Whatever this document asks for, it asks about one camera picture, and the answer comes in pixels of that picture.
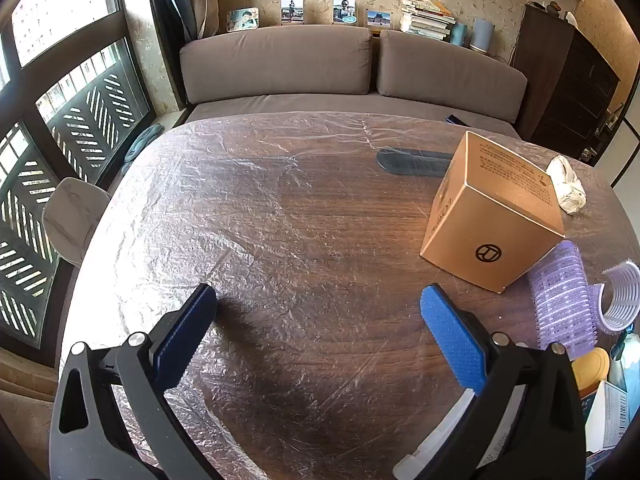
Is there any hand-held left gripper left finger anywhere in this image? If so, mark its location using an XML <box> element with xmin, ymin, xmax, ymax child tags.
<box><xmin>49</xmin><ymin>282</ymin><xmax>223</xmax><ymax>480</ymax></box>

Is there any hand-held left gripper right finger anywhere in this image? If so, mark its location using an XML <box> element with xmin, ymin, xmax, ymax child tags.
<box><xmin>419</xmin><ymin>284</ymin><xmax>587</xmax><ymax>480</ymax></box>

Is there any gold cardboard box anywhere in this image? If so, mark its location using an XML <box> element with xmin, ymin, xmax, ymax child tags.
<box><xmin>420</xmin><ymin>131</ymin><xmax>566</xmax><ymax>294</ymax></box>

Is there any white medicine box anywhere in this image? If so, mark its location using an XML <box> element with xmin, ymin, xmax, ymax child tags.
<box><xmin>584</xmin><ymin>380</ymin><xmax>632</xmax><ymax>453</ymax></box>

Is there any white plastic item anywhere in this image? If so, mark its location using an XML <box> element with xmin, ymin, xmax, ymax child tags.
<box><xmin>392</xmin><ymin>387</ymin><xmax>526</xmax><ymax>480</ymax></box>

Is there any purple hair roller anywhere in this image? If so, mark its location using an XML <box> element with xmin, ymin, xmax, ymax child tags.
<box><xmin>528</xmin><ymin>240</ymin><xmax>599</xmax><ymax>356</ymax></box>

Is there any small yellow cup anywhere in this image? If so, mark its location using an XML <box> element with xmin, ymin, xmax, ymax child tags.
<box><xmin>570</xmin><ymin>347</ymin><xmax>611</xmax><ymax>401</ymax></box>

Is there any clear plastic table cover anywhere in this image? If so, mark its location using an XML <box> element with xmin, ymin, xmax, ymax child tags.
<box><xmin>60</xmin><ymin>112</ymin><xmax>640</xmax><ymax>480</ymax></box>

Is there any black comb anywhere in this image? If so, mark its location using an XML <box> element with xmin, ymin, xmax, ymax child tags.
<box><xmin>376</xmin><ymin>148</ymin><xmax>456</xmax><ymax>178</ymax></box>

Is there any white lavender hair roller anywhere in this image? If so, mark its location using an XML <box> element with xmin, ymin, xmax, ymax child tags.
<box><xmin>597</xmin><ymin>261</ymin><xmax>640</xmax><ymax>333</ymax></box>

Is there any crumpled white tissue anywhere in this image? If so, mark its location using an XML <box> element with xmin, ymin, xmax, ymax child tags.
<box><xmin>545</xmin><ymin>155</ymin><xmax>587</xmax><ymax>215</ymax></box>

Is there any pair of grey slippers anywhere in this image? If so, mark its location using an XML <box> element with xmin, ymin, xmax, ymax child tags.
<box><xmin>122</xmin><ymin>122</ymin><xmax>165</xmax><ymax>163</ymax></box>

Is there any black framed window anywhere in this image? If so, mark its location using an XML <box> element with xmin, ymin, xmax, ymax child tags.
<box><xmin>0</xmin><ymin>0</ymin><xmax>156</xmax><ymax>351</ymax></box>

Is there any brown sofa back cushion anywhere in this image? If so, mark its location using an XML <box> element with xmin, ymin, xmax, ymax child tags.
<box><xmin>180</xmin><ymin>25</ymin><xmax>373</xmax><ymax>106</ymax></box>
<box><xmin>377</xmin><ymin>30</ymin><xmax>528</xmax><ymax>123</ymax></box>

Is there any dark wooden cabinet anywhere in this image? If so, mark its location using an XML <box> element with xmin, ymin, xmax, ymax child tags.
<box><xmin>515</xmin><ymin>2</ymin><xmax>621</xmax><ymax>161</ymax></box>

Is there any grey cylinder speaker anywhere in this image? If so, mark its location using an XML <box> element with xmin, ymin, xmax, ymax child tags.
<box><xmin>470</xmin><ymin>19</ymin><xmax>495</xmax><ymax>53</ymax></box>

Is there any stack of books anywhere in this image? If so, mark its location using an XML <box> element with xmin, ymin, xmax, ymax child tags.
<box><xmin>400</xmin><ymin>0</ymin><xmax>457</xmax><ymax>41</ymax></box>

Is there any tilted photo print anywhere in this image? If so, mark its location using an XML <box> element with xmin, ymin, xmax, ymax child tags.
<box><xmin>227</xmin><ymin>7</ymin><xmax>260</xmax><ymax>32</ymax></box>

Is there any beige curtain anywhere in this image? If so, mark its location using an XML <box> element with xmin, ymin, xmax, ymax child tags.
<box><xmin>145</xmin><ymin>0</ymin><xmax>218</xmax><ymax>111</ymax></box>

